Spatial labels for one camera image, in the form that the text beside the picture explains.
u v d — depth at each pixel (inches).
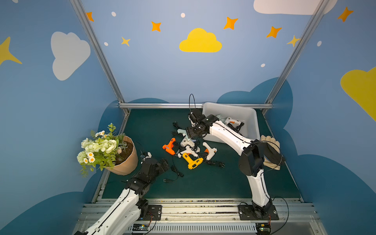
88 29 29.6
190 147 38.7
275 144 39.7
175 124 43.7
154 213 29.4
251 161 20.9
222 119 44.4
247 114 43.4
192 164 35.5
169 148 38.5
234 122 42.7
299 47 33.0
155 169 26.4
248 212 29.4
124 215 19.5
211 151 37.7
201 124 26.3
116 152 26.0
